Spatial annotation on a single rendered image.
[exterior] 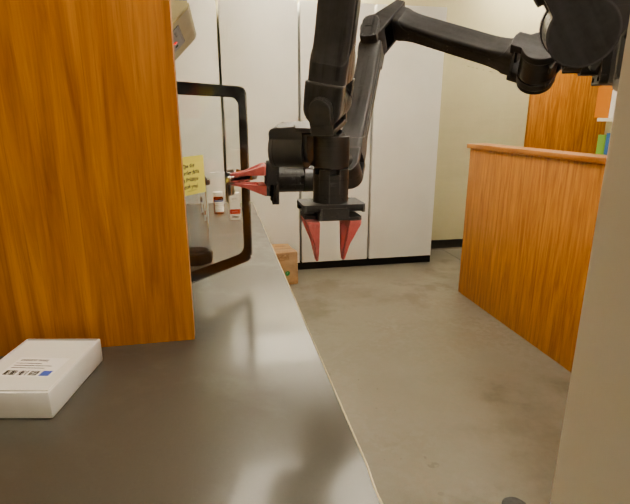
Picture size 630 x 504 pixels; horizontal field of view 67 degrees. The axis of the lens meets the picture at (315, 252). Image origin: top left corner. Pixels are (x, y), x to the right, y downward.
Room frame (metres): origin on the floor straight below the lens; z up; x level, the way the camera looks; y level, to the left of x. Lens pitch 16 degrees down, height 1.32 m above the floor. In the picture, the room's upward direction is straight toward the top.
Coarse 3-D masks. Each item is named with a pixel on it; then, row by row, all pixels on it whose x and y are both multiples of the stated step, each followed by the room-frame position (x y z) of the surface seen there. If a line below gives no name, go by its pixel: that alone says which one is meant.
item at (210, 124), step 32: (192, 96) 0.97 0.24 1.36; (224, 96) 1.05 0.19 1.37; (192, 128) 0.97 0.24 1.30; (224, 128) 1.05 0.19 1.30; (224, 160) 1.04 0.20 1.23; (224, 192) 1.04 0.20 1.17; (192, 224) 0.95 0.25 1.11; (224, 224) 1.04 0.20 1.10; (192, 256) 0.95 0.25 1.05; (224, 256) 1.03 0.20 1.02
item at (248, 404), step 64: (256, 256) 1.32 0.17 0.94; (256, 320) 0.87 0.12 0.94; (128, 384) 0.63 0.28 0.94; (192, 384) 0.63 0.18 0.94; (256, 384) 0.63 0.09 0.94; (320, 384) 0.63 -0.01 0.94; (0, 448) 0.49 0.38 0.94; (64, 448) 0.49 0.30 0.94; (128, 448) 0.49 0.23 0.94; (192, 448) 0.49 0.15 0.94; (256, 448) 0.49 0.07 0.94; (320, 448) 0.49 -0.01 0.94
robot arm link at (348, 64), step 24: (336, 0) 0.69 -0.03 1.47; (360, 0) 0.71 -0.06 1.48; (336, 24) 0.70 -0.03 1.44; (312, 48) 0.73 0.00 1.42; (336, 48) 0.71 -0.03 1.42; (312, 72) 0.72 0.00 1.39; (336, 72) 0.71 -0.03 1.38; (312, 96) 0.73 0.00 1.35; (336, 96) 0.71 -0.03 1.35; (336, 120) 0.72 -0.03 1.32
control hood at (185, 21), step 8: (176, 0) 0.87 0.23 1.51; (184, 0) 0.87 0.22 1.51; (176, 8) 0.86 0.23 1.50; (184, 8) 0.87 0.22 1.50; (176, 16) 0.86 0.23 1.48; (184, 16) 0.89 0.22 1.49; (176, 24) 0.88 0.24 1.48; (184, 24) 0.95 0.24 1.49; (192, 24) 1.03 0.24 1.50; (184, 32) 1.00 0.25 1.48; (192, 32) 1.08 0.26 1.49; (192, 40) 1.16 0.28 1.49; (184, 48) 1.15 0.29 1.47; (176, 56) 1.14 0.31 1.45
